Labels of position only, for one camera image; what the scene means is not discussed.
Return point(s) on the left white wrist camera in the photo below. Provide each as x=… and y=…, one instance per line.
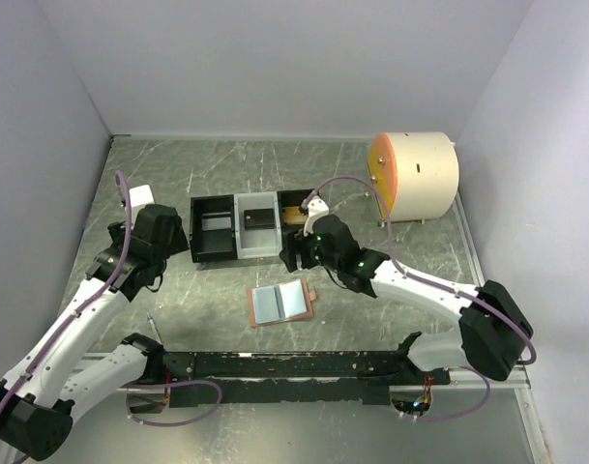
x=141, y=196

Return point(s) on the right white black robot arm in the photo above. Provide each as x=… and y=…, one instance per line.
x=490, y=332

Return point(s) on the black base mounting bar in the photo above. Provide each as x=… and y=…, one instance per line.
x=262, y=378

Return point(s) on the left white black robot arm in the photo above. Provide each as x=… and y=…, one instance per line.
x=41, y=397

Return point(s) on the orange leather card holder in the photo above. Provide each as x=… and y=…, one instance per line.
x=280, y=303

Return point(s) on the cream cylinder with orange lid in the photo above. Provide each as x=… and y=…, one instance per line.
x=415, y=173

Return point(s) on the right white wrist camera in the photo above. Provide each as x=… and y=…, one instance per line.
x=316, y=208

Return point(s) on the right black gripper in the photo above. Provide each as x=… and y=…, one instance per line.
x=288, y=254

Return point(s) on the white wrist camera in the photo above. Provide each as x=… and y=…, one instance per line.
x=141, y=196
x=316, y=208

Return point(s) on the black white three-compartment tray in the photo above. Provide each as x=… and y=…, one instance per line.
x=244, y=226

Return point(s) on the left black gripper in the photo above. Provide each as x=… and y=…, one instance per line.
x=177, y=242

